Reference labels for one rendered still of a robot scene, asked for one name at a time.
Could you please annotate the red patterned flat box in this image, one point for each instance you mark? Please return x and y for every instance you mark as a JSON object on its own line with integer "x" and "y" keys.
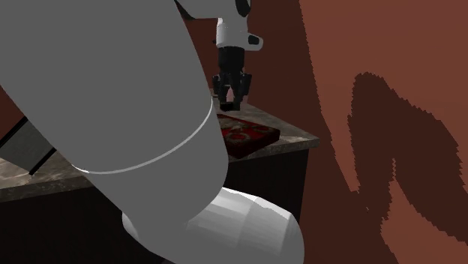
{"x": 252, "y": 139}

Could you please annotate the grey box with black edges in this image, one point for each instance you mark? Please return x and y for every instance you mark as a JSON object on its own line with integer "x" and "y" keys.
{"x": 22, "y": 146}

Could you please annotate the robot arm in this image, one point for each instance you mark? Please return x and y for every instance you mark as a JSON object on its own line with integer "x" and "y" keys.
{"x": 109, "y": 91}

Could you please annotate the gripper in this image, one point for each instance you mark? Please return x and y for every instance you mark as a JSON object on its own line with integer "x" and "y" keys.
{"x": 231, "y": 60}

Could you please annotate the black counter cabinet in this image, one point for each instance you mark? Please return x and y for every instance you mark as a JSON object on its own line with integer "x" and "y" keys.
{"x": 267, "y": 182}

